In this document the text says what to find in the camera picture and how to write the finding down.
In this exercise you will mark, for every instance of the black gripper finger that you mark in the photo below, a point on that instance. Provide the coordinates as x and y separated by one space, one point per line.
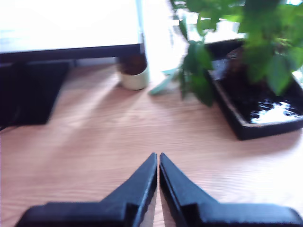
177 189
142 186

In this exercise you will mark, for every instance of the black flat box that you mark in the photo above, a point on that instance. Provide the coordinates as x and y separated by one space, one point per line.
260 123

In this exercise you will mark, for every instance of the amber glass jar grey base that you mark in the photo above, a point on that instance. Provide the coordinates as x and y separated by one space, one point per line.
135 79

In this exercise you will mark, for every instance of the computer monitor with white page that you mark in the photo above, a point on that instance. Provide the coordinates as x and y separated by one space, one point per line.
71 23

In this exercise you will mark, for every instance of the green leafy houseplant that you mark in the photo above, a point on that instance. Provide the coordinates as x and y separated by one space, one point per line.
260 28

